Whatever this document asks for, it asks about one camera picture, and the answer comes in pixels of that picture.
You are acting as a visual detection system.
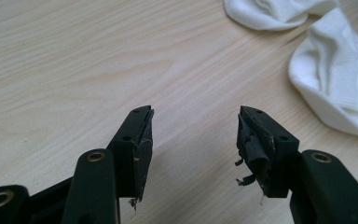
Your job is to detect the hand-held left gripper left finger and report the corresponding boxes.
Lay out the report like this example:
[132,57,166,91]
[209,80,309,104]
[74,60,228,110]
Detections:
[106,105,155,203]

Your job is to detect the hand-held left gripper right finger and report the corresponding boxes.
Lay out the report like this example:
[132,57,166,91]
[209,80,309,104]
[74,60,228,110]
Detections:
[234,105,300,199]

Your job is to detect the white sock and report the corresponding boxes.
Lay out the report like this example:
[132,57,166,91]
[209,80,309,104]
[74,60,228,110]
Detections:
[288,7,358,140]
[223,0,340,32]

